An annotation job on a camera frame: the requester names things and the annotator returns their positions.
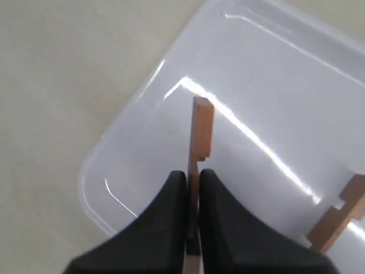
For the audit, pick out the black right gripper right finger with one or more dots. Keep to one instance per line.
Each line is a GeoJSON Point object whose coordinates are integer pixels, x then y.
{"type": "Point", "coordinates": [233, 240]}

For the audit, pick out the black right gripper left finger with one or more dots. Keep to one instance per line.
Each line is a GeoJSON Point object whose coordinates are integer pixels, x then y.
{"type": "Point", "coordinates": [153, 243]}

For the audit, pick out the wooden notched plank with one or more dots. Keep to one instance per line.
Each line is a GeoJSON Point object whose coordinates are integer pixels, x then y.
{"type": "Point", "coordinates": [334, 221]}
{"type": "Point", "coordinates": [199, 149]}

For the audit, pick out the white plastic tray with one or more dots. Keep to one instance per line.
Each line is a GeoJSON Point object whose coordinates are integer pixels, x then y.
{"type": "Point", "coordinates": [288, 93]}

